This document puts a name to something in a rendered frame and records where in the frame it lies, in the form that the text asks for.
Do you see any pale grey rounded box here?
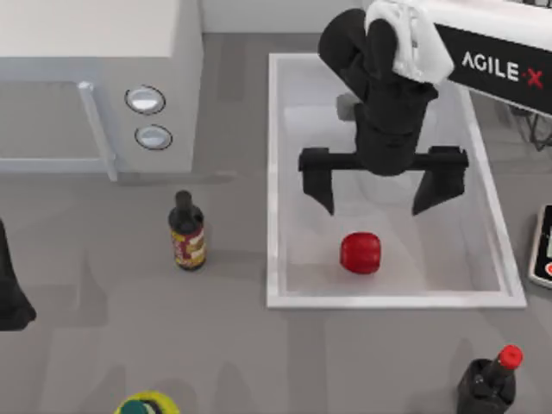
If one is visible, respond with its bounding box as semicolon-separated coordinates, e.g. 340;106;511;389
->
336;91;364;122

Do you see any white sink basin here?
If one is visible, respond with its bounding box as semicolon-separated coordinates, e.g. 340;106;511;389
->
265;52;529;311

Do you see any dark bottle with red-yellow label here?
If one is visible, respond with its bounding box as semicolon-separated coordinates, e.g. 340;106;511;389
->
167;190;208;272

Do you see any small silver microwave knob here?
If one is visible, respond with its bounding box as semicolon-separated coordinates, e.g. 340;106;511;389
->
134;123;174;152

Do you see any large silver microwave knob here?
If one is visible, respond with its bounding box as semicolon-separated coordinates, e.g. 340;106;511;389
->
123;84;167;116

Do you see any black bottle with red cap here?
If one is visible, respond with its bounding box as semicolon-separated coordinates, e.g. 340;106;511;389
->
455;343;525;414

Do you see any pale microwave oven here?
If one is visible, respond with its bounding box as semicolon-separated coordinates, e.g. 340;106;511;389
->
0;0;204;183

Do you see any yellow and green bottle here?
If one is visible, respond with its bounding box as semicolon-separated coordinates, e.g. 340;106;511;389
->
113;389;182;414

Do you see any microwave oven door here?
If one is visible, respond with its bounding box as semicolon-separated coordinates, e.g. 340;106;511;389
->
0;79;119;183

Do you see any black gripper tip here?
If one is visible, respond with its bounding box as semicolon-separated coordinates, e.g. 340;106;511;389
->
0;218;38;333

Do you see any black wire stand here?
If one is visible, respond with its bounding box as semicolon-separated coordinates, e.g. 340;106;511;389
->
507;103;552;151

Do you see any pale microwave door handle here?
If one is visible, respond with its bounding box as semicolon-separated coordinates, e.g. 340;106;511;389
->
76;80;119;183

